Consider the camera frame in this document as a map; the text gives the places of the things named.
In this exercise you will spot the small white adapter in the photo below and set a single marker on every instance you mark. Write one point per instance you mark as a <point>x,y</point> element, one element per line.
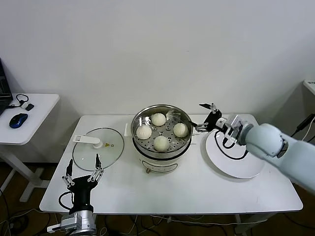
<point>23,106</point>

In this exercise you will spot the black power adapter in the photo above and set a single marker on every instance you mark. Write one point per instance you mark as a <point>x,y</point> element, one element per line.
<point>304,123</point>

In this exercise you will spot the small black device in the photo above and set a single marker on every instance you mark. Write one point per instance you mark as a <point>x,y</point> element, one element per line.
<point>30,107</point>

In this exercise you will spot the white round plate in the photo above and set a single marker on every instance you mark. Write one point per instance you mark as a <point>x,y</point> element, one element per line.
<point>221,164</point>

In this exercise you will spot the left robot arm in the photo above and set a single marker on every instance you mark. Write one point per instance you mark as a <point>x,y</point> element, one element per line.
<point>83,221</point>

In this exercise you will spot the stainless steel steamer basket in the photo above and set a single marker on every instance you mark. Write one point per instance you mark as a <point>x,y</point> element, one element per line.
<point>144,147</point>

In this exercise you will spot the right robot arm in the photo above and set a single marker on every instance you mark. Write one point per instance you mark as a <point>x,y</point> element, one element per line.
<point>270,140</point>

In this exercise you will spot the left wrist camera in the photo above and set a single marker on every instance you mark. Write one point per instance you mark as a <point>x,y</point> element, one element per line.
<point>56,228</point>

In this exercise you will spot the blue computer mouse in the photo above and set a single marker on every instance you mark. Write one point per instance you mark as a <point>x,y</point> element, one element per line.
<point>18,120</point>

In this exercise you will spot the white steamed baozi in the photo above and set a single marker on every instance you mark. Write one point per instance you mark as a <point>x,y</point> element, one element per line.
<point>158,119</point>
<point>161,143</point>
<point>144,132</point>
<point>180,130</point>

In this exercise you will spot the white side table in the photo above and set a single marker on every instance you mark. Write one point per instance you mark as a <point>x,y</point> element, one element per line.
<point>37,118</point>

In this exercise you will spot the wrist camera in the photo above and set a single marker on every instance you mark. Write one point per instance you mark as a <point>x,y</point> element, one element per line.
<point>233,120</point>
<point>56,228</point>

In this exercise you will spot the white electric cooker pot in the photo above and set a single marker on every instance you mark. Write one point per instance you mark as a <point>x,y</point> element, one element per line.
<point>157,166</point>

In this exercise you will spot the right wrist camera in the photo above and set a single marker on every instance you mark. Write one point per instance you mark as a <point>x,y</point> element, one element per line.
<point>233,120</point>

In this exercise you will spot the white work table underframe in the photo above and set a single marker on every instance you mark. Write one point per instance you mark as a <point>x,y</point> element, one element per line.
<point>240,222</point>

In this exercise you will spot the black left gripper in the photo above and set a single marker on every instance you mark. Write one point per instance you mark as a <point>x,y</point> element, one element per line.
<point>82,190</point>

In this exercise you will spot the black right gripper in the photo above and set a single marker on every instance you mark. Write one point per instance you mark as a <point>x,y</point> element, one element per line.
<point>215,121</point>

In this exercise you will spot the black laptop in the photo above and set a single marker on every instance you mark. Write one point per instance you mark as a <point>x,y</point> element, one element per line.
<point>3,98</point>

